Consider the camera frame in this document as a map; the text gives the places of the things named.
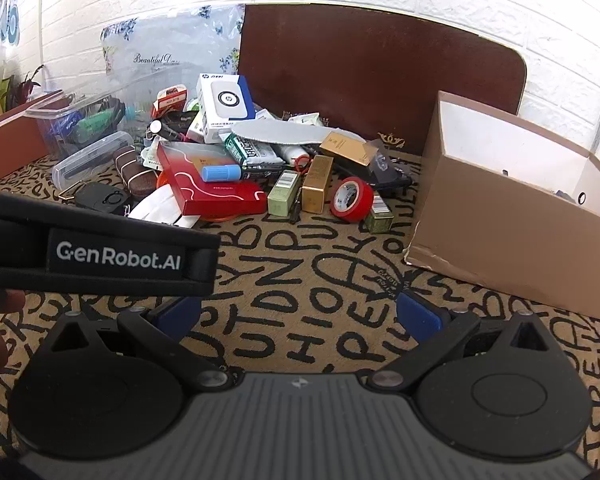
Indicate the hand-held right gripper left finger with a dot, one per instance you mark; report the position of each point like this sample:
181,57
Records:
180,316

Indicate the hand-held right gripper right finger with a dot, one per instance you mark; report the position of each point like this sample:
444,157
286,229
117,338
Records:
420,314

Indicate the red box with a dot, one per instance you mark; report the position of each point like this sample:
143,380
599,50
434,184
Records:
205,196

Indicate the brown cardboard box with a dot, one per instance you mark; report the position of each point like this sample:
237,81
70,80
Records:
10,140

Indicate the green white snack packet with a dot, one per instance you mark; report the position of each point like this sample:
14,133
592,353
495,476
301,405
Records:
252,150

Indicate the black compact device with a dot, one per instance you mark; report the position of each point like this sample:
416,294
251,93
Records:
100,198

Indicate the white face mask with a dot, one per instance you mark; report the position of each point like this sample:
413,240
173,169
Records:
155,206

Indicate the metal hook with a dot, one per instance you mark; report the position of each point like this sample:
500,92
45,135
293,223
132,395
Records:
67,191

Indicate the brown striped glasses case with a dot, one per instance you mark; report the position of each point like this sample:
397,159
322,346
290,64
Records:
135,175

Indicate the clear plastic pencil case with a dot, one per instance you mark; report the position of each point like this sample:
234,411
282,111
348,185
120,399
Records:
90,156

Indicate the white green blister pack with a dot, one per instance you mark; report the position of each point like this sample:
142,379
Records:
152,160

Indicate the small green box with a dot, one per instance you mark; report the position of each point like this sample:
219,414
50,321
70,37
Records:
380,220

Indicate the large tan cardboard box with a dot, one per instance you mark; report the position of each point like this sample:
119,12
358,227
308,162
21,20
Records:
480,220

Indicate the letter print mat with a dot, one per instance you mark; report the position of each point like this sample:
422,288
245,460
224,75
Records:
300,310

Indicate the blue package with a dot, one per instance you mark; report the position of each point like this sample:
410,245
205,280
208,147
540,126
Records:
62,125

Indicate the clear plastic container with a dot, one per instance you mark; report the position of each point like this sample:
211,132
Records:
55,127

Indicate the red tape roll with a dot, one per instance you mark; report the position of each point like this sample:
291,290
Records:
365,201

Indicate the light blue cap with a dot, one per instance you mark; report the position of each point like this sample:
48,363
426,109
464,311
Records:
132,111

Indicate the blue cylinder cap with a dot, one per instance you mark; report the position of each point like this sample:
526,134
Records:
220,173

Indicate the white medicine box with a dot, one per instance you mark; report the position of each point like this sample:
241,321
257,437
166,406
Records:
200,132

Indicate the red white card pack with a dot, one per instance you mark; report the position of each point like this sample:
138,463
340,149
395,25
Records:
170,102

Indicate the light green tall box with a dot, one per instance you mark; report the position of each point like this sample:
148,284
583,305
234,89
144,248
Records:
282,192

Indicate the clear plastic package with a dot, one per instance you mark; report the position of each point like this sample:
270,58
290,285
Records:
384,155

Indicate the narrow gold box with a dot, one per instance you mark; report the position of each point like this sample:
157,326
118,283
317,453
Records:
317,185

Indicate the red green potted plant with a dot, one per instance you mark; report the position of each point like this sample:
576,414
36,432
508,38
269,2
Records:
22,87

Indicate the wide gold box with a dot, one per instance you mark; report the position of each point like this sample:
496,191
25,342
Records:
350,149

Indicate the white blue device box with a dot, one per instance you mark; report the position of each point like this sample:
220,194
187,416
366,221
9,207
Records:
225,100

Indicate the floral print plastic bag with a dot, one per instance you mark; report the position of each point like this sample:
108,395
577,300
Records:
145,55

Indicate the white bottle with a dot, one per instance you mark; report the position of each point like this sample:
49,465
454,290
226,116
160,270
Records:
292,151

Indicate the grey insole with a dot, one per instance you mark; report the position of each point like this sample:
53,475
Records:
280,133

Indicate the white tissue packet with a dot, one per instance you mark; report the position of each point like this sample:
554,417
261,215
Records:
305,120

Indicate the dark brown wooden board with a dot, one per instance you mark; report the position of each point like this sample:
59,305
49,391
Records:
380,70

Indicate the blue wall decal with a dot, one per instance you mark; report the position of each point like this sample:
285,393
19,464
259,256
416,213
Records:
7,15

